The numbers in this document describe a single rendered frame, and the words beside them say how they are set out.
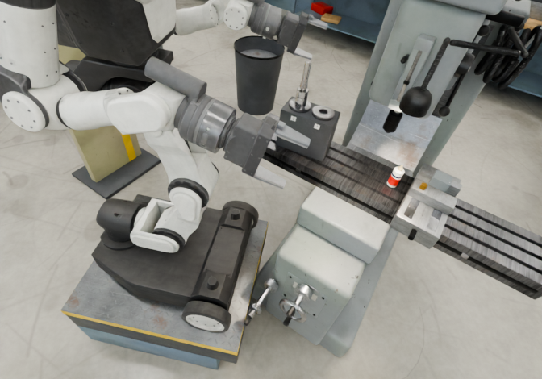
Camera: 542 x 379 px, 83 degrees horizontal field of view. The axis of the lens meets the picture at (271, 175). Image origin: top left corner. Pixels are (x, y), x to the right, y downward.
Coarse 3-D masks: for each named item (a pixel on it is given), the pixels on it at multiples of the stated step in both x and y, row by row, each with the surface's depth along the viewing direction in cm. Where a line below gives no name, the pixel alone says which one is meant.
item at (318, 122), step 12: (288, 108) 123; (300, 108) 122; (312, 108) 125; (324, 108) 123; (288, 120) 124; (300, 120) 122; (312, 120) 119; (324, 120) 119; (336, 120) 122; (300, 132) 126; (312, 132) 123; (324, 132) 121; (276, 144) 136; (288, 144) 132; (312, 144) 127; (324, 144) 124; (312, 156) 131; (324, 156) 131
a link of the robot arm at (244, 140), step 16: (208, 112) 50; (224, 112) 51; (208, 128) 50; (224, 128) 51; (240, 128) 50; (256, 128) 51; (272, 128) 50; (208, 144) 52; (224, 144) 52; (240, 144) 52; (256, 144) 51; (240, 160) 55; (256, 160) 53
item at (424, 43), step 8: (416, 40) 78; (424, 40) 77; (432, 40) 77; (416, 48) 79; (424, 48) 78; (416, 56) 80; (424, 56) 79; (408, 64) 83; (416, 64) 81; (408, 72) 84; (416, 72) 83; (400, 80) 86; (408, 80) 85; (400, 88) 87; (408, 88) 86; (400, 96) 88; (392, 104) 91
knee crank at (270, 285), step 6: (270, 282) 132; (276, 282) 133; (270, 288) 132; (276, 288) 132; (264, 294) 130; (258, 300) 128; (264, 300) 129; (252, 306) 125; (258, 306) 125; (252, 312) 124; (258, 312) 125; (246, 324) 123
